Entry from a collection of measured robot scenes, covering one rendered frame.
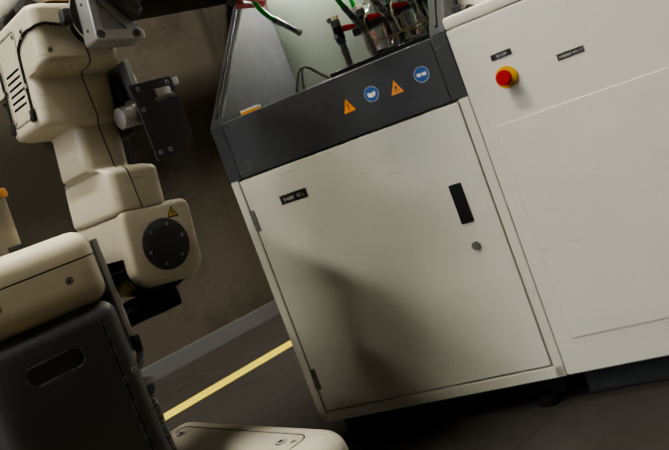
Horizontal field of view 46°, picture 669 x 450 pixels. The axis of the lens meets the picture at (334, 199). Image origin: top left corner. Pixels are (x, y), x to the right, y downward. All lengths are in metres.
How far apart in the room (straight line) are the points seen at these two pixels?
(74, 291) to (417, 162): 0.95
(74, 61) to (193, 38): 3.02
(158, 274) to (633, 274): 1.06
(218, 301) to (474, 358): 2.43
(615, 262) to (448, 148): 0.47
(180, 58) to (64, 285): 3.24
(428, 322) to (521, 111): 0.59
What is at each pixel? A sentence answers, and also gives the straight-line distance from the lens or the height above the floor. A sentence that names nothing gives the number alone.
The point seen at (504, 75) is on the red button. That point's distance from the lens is 1.84.
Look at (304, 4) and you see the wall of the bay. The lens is 2.63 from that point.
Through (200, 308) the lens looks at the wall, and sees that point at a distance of 4.24.
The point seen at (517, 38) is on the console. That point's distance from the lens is 1.88.
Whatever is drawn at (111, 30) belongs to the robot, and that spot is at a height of 1.13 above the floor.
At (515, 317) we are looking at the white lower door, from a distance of 2.00.
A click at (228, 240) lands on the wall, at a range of 4.38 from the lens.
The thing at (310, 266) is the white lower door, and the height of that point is 0.51.
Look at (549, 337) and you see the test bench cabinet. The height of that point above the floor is 0.17.
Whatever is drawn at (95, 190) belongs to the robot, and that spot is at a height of 0.87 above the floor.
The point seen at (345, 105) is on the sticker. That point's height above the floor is 0.87.
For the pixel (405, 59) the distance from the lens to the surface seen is 1.94.
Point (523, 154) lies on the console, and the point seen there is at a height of 0.62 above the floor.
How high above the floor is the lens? 0.80
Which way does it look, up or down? 4 degrees down
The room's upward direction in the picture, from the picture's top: 20 degrees counter-clockwise
